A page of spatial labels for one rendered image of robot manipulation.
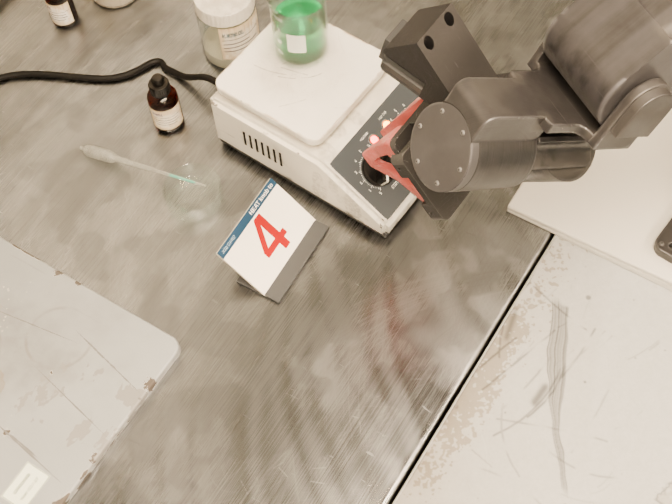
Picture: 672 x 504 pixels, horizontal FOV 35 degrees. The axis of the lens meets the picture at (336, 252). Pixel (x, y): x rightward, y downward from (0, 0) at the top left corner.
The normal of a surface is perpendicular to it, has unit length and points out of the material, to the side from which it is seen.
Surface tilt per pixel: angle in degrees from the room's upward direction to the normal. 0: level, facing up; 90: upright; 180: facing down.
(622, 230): 2
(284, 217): 40
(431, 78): 90
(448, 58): 50
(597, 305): 0
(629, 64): 33
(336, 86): 0
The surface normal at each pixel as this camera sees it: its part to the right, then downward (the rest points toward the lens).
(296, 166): -0.59, 0.71
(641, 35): -0.52, -0.22
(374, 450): -0.04, -0.50
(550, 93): 0.41, -0.64
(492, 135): 0.44, 0.76
